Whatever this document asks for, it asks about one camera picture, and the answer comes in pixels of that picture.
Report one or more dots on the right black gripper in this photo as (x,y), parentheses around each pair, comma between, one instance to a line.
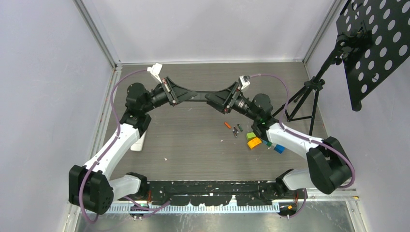
(225,100)

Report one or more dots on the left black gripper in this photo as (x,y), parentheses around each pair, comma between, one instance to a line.
(174,94)

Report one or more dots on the black remote control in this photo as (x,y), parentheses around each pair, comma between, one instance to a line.
(201,96)

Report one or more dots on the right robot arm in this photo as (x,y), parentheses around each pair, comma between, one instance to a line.
(328,166)

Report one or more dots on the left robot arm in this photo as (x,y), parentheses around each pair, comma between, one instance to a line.
(90,185)

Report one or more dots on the white remote control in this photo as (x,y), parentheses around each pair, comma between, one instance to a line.
(138,145)

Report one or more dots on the green battery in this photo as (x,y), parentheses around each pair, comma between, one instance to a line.
(240,128)

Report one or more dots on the lime green block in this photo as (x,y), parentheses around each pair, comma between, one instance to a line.
(250,136)

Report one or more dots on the orange block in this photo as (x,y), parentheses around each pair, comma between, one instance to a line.
(253,143)

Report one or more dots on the blue green striped block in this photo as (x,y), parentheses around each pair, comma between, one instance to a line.
(276,147)

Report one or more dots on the black tripod stand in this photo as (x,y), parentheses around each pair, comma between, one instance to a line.
(307,93)

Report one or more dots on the black perforated panel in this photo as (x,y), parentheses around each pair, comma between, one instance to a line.
(374,36)

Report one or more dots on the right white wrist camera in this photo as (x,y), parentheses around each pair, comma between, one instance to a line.
(244,82)

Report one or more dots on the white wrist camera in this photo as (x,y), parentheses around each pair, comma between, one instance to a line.
(154,71)
(244,82)

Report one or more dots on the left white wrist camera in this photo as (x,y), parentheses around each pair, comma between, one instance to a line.
(154,71)

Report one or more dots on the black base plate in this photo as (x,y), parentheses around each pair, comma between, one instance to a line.
(164,192)

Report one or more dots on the aluminium frame rail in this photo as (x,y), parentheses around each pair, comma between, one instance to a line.
(229,204)

